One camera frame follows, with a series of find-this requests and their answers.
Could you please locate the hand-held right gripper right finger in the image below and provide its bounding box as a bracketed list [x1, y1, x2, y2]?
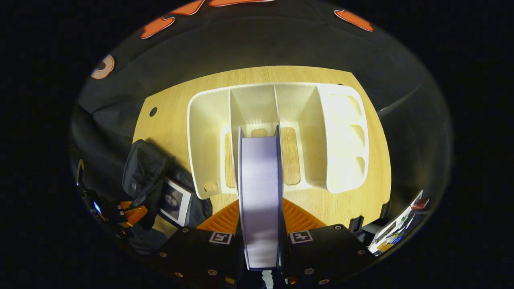
[280, 197, 377, 284]

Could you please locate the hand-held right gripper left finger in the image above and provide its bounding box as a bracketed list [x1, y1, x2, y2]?
[158, 199, 244, 283]

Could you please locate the white book with portrait cover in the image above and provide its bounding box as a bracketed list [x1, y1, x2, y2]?
[159, 177, 193, 227]

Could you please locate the black schoolbag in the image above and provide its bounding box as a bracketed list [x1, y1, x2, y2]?
[122, 139, 213, 253]

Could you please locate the blue book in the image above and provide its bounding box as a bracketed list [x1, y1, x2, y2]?
[238, 125, 284, 270]

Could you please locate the white bookshelf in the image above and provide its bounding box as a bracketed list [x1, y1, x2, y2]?
[187, 82, 369, 200]

